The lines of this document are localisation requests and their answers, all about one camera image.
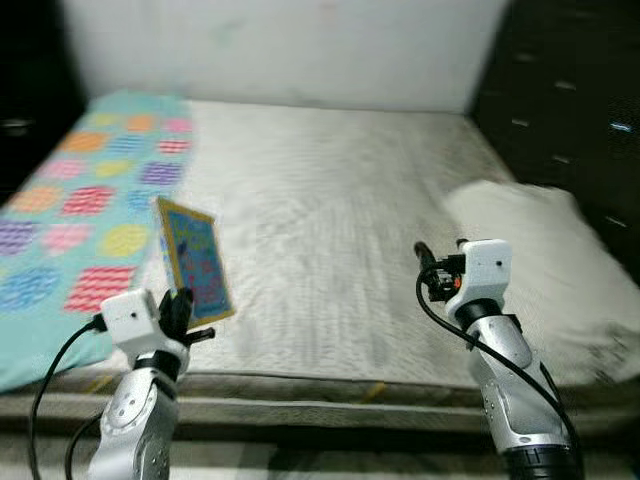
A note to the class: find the white printed pillow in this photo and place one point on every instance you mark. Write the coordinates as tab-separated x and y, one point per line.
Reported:
540	260

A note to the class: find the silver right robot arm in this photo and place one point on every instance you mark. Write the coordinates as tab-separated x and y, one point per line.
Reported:
515	380

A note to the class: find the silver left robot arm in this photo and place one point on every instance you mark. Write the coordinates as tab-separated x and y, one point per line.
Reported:
135	420

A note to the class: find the white quilted mattress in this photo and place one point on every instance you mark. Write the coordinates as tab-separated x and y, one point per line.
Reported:
330	250

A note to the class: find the teal heart-pattern blanket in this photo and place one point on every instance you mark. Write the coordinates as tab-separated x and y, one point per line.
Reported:
70	200

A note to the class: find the dark tufted headboard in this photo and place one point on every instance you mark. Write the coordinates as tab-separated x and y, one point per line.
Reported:
570	100

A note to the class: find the large black bag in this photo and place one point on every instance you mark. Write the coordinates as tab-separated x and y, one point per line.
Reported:
30	80

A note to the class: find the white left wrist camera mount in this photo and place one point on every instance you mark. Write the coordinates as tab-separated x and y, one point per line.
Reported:
135	318

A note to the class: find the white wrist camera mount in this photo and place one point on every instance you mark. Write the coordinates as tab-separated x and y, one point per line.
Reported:
485	270
135	318

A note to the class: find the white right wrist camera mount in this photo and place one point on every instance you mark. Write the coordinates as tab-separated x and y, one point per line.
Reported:
485	270

